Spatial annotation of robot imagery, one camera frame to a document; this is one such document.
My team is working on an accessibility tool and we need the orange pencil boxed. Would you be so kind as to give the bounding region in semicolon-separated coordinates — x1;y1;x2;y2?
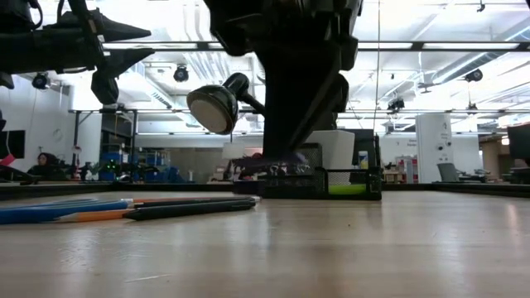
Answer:
52;208;136;225
123;195;263;205

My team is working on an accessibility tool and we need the black wall monitor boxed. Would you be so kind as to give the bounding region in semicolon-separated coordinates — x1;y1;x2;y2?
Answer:
0;130;26;160

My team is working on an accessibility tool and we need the black gooseneck desk lamp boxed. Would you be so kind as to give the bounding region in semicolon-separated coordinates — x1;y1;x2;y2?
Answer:
185;72;267;195

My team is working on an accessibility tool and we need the thick black pen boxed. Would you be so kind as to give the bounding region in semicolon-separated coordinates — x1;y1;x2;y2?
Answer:
123;199;258;222

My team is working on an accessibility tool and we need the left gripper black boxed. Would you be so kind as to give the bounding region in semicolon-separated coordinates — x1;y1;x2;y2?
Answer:
43;0;156;106

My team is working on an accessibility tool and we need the black overhead frame beam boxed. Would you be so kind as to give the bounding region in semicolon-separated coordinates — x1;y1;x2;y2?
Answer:
101;40;530;53

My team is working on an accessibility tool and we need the black table edge rail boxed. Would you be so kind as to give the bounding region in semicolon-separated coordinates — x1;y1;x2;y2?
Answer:
0;181;530;200

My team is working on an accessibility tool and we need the person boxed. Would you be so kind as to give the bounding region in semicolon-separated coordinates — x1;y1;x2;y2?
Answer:
26;151;70;181

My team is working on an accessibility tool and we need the green sticky note pad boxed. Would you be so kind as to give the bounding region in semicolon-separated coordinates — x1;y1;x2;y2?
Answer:
328;184;368;196

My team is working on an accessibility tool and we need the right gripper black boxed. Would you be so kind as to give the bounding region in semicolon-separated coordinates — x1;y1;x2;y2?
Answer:
202;0;364;161

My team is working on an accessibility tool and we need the black mesh desk organizer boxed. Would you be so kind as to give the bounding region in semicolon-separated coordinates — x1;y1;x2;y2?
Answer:
261;142;383;202

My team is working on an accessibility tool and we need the ventilation duct with grille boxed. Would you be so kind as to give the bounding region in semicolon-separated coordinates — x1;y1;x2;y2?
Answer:
118;61;177;109

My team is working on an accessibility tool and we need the blue storage bin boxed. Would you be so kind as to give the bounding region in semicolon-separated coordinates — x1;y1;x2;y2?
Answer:
138;151;171;183
99;151;125;182

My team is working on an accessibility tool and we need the black metal shelving rack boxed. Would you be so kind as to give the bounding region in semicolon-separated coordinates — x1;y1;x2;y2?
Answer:
68;108;138;183

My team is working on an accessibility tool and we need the thin hanging cable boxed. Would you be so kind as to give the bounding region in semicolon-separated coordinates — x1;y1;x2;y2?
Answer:
373;0;381;133

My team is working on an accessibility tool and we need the blue cloth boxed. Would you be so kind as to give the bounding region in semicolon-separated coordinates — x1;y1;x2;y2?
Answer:
163;165;186;184

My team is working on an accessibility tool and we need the white square planter pot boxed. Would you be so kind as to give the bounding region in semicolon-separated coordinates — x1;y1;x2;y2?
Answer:
305;130;356;170

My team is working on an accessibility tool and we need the dark computer monitor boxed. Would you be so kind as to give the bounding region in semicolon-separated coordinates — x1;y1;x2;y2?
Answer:
507;123;530;162

